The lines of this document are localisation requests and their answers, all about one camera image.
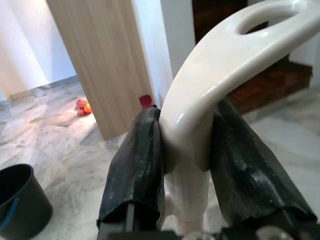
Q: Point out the dark wooden staircase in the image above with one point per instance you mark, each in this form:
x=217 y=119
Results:
x=262 y=82

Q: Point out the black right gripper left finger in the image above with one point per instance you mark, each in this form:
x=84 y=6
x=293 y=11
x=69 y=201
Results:
x=135 y=160

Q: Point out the red door stopper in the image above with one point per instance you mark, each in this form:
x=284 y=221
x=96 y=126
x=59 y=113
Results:
x=145 y=101

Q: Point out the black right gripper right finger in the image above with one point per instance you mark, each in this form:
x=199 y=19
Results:
x=245 y=170

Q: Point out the light wooden panel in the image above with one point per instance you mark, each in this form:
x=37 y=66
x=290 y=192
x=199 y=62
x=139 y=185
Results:
x=100 y=62

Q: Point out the black plastic bucket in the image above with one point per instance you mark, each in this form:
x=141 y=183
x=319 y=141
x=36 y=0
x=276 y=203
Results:
x=20 y=200

